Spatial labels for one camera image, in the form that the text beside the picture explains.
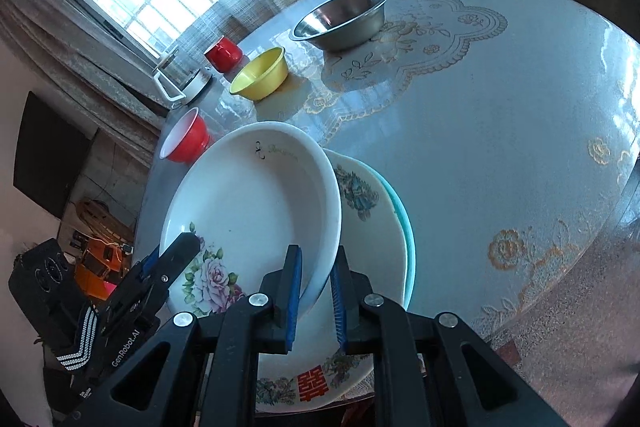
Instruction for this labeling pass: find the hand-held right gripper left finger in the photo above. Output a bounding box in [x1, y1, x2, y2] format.
[55, 244, 305, 427]

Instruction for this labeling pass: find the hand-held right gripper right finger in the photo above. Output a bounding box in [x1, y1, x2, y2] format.
[330, 247, 571, 427]

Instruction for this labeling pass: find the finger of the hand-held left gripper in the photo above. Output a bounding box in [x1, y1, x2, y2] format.
[131, 232, 202, 303]

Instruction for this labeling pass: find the large floral rimmed plate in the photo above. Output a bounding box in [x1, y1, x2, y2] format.
[255, 149, 407, 408]

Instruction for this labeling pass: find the white rose print plate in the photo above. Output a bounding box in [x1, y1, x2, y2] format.
[159, 122, 343, 323]

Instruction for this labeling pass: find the teal plate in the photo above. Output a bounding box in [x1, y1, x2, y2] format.
[372, 167, 417, 308]

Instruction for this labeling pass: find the red bowl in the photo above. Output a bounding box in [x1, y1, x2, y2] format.
[160, 108, 211, 164]

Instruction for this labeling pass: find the yellow bowl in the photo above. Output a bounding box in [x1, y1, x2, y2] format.
[229, 47, 290, 102]

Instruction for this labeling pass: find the stainless steel bowl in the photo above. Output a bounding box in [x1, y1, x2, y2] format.
[289, 0, 390, 52]

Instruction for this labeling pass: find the orange cabinet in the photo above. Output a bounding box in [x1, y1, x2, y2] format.
[75, 237, 136, 303]

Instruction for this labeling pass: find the white glass electric kettle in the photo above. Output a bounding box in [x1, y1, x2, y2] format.
[152, 48, 213, 109]

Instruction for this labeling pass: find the red mug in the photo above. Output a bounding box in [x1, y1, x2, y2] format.
[203, 37, 244, 72]

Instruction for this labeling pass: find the beige heavy curtain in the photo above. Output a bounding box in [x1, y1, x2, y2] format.
[0, 0, 171, 158]

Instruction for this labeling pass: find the coiled rope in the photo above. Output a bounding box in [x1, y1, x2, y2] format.
[70, 197, 136, 238]

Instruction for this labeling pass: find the black wall television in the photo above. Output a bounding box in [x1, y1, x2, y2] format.
[12, 91, 96, 220]

